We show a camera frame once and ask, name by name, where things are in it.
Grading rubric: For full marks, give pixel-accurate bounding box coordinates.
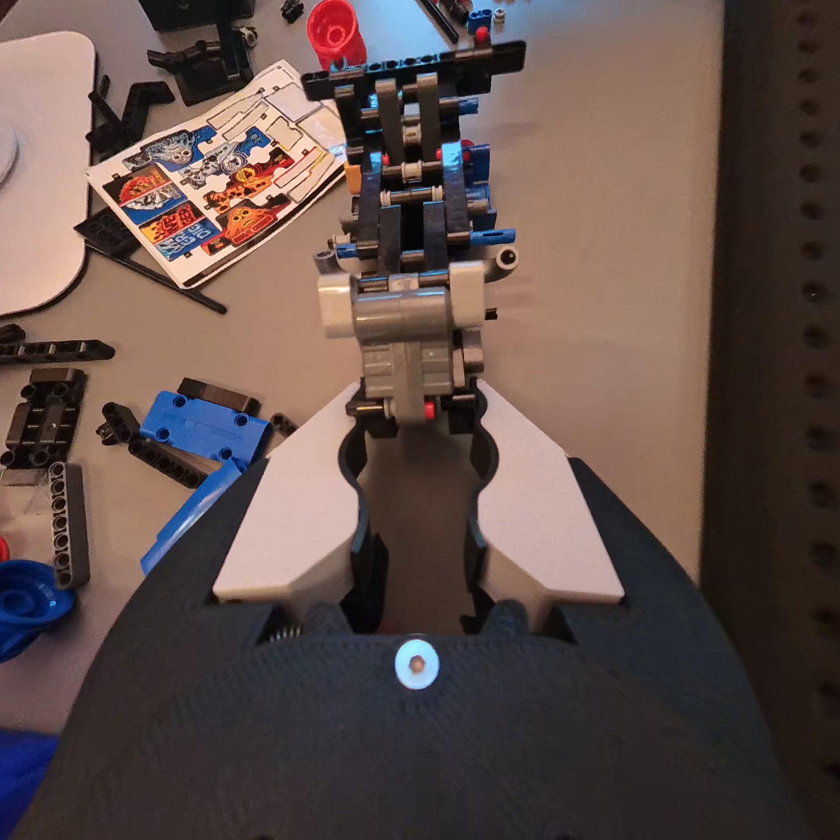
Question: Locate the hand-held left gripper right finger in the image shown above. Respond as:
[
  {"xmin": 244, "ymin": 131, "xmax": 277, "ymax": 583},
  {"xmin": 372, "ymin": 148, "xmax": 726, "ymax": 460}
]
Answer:
[{"xmin": 462, "ymin": 377, "xmax": 626, "ymax": 634}]

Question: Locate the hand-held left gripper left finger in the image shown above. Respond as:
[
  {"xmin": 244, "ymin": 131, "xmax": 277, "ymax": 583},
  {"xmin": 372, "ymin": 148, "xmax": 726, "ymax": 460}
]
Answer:
[{"xmin": 211, "ymin": 381, "xmax": 389, "ymax": 634}]

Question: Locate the black toy vehicle chassis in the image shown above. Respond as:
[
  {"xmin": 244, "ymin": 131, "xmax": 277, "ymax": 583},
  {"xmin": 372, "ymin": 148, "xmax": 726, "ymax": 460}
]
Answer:
[{"xmin": 302, "ymin": 39, "xmax": 527, "ymax": 439}]

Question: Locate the grey desk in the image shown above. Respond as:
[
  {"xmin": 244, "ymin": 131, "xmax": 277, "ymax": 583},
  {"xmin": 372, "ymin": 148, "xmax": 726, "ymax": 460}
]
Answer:
[{"xmin": 0, "ymin": 0, "xmax": 726, "ymax": 736}]

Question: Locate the blue curved toy panel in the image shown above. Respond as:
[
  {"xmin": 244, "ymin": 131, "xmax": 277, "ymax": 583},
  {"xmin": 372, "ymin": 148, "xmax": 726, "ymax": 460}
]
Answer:
[{"xmin": 140, "ymin": 459, "xmax": 253, "ymax": 578}]

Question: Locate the blue and black toy block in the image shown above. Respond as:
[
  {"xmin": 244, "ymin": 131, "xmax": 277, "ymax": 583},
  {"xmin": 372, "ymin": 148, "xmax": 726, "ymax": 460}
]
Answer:
[{"xmin": 139, "ymin": 377, "xmax": 273, "ymax": 470}]

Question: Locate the grey holed toy beam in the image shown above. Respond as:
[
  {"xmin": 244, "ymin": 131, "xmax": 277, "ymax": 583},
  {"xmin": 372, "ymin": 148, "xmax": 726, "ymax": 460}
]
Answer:
[{"xmin": 49, "ymin": 462, "xmax": 91, "ymax": 589}]

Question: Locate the cluster of black toy beams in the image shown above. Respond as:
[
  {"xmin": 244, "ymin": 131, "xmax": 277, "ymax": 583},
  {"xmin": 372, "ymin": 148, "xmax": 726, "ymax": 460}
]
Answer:
[{"xmin": 0, "ymin": 322, "xmax": 299, "ymax": 490}]

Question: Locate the blue toy wheel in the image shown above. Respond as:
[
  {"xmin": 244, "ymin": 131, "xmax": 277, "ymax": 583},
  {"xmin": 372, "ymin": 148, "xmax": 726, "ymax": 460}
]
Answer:
[{"xmin": 0, "ymin": 559, "xmax": 78, "ymax": 664}]

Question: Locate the colourful sticker sheet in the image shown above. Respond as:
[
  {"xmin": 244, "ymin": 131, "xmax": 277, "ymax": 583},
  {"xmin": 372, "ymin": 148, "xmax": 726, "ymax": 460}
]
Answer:
[{"xmin": 85, "ymin": 59, "xmax": 349, "ymax": 290}]

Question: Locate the blue plastic bin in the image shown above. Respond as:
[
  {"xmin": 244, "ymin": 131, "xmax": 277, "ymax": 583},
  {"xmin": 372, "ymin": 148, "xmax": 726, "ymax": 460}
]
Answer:
[{"xmin": 0, "ymin": 728, "xmax": 60, "ymax": 840}]

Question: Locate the white stand base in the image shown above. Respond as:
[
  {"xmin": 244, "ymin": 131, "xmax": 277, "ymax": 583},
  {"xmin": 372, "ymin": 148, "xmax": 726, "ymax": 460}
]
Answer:
[{"xmin": 0, "ymin": 31, "xmax": 98, "ymax": 317}]

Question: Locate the pile of small toy pieces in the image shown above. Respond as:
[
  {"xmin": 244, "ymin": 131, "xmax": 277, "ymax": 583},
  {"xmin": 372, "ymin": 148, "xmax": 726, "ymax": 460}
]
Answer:
[{"xmin": 453, "ymin": 0, "xmax": 511, "ymax": 34}]

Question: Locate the long black axle rod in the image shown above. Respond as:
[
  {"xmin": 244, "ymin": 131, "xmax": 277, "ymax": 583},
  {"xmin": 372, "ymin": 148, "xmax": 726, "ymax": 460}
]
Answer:
[{"xmin": 416, "ymin": 0, "xmax": 460, "ymax": 46}]

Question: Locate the black toy set box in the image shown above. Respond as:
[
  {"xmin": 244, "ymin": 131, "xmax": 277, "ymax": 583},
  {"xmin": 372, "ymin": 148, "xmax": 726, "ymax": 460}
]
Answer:
[{"xmin": 138, "ymin": 0, "xmax": 257, "ymax": 32}]

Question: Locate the black toy frame piece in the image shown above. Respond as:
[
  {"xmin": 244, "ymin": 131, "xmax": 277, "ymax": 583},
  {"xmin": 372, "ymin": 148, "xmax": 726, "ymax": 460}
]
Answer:
[
  {"xmin": 85, "ymin": 75, "xmax": 177, "ymax": 165},
  {"xmin": 147, "ymin": 20, "xmax": 257, "ymax": 106}
]

